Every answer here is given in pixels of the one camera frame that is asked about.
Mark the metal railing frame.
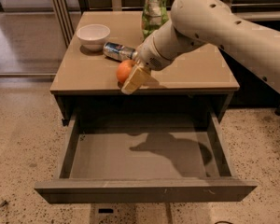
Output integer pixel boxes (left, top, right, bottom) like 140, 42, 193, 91
46, 0, 280, 49

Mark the orange fruit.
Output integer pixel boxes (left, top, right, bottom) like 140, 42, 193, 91
116, 60, 135, 84

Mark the white ceramic bowl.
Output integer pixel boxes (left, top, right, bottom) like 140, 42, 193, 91
77, 24, 110, 51

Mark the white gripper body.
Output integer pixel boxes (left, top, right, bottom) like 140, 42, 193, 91
136, 35, 172, 71

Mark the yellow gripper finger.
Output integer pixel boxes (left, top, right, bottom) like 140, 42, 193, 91
121, 65, 151, 95

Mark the open grey top drawer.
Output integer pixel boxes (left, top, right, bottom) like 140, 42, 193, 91
35, 110, 257, 203

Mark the green chip bag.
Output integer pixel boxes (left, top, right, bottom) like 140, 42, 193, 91
142, 0, 169, 38

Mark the tan top drawer cabinet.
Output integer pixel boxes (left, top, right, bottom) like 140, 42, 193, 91
50, 11, 239, 119

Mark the silver blue soda can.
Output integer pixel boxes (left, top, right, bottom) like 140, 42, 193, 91
103, 42, 136, 62

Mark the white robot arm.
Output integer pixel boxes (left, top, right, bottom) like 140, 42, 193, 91
122, 0, 280, 94

